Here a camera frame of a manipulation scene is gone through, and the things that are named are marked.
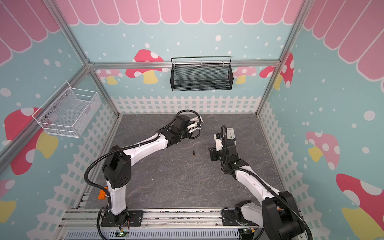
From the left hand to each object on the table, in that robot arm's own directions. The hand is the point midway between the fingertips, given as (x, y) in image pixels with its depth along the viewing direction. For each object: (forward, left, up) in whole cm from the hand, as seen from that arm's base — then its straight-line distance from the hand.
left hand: (186, 124), depth 91 cm
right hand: (-13, -14, -4) cm, 20 cm away
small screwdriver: (-11, -13, -7) cm, 18 cm away
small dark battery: (-10, -4, -16) cm, 20 cm away
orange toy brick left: (-38, +44, -16) cm, 60 cm away
